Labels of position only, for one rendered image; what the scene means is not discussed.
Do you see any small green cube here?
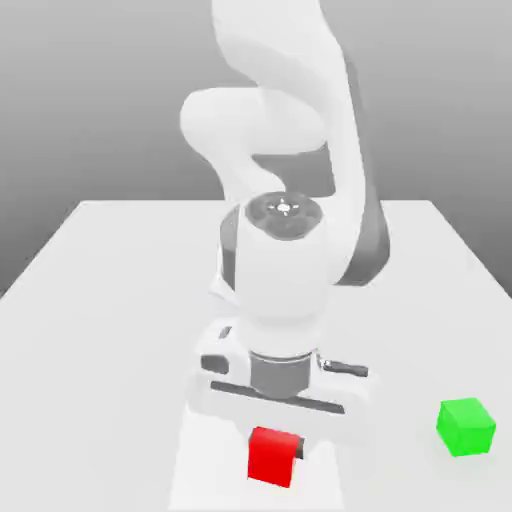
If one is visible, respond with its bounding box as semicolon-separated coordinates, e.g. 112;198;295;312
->
435;397;498;458

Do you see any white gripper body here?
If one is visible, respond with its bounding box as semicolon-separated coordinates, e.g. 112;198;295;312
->
187;369;381;447

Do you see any small red cube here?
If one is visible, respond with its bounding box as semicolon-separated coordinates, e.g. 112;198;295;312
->
246;426;301;489

